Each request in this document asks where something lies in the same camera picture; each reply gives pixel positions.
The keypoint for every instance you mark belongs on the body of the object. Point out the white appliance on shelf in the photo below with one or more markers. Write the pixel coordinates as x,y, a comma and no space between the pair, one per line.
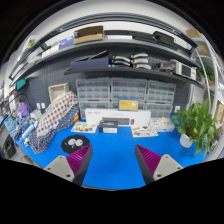
182,69

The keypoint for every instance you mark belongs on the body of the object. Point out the patterned cloth cover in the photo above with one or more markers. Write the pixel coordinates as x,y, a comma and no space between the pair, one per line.
59,115

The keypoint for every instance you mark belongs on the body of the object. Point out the dark blue flat box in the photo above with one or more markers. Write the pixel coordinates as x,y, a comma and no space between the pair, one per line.
93,63

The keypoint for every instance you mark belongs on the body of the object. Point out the dark shelf board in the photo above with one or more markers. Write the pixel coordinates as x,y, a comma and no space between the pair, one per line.
121,46
128,72

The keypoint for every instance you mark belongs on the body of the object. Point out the beige woven basket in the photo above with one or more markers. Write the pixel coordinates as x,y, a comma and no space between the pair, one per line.
56,90

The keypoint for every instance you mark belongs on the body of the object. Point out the upper dark shelf board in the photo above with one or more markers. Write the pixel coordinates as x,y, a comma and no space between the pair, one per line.
121,46

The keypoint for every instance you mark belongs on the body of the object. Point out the small black product box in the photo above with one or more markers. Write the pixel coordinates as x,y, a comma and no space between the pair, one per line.
108,127

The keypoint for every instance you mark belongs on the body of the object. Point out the left grey drawer cabinet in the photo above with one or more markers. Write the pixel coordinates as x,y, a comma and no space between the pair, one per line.
93,93

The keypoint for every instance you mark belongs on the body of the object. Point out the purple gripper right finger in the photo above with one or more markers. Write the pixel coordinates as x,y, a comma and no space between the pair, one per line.
153,166

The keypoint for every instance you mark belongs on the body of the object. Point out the illustrated paper sheet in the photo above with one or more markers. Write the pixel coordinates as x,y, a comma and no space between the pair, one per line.
83,127
138,132

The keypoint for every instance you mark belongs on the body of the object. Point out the blue table mat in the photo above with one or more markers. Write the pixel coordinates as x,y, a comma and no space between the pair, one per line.
114,166

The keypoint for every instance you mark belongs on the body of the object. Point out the right grey drawer cabinet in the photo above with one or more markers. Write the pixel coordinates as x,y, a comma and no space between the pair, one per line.
160,97

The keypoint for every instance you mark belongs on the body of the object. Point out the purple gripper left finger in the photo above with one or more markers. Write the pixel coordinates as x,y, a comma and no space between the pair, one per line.
73,167

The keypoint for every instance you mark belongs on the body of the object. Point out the yellow box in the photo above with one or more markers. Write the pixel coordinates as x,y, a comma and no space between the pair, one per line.
128,105

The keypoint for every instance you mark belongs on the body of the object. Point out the black round cartoon mouse pad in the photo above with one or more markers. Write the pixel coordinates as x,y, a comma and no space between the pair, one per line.
73,143

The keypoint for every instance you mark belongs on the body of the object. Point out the grey drawer cabinet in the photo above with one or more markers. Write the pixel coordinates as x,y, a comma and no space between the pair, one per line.
93,93
128,88
160,97

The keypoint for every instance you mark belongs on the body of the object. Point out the cardboard box on top shelf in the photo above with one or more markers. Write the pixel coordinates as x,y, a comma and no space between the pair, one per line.
88,34

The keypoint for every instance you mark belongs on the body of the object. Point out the white keyboard box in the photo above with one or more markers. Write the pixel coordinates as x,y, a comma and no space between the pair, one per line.
124,118

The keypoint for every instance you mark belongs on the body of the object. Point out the middle grey drawer cabinet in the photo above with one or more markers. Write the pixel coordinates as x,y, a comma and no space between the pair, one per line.
128,88

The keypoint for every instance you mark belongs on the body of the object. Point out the left illustrated paper sheet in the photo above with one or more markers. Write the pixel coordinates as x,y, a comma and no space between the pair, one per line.
83,127

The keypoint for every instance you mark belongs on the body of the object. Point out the right illustrated paper sheet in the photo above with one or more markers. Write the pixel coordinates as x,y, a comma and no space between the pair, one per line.
138,132

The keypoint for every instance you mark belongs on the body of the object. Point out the green potted plant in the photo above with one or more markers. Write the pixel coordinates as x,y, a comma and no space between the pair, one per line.
197,123

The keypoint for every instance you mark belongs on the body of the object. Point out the lower dark shelf board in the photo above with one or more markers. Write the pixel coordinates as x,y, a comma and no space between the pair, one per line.
128,72

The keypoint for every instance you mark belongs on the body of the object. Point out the purple toy figure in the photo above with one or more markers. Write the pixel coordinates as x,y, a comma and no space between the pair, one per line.
23,110

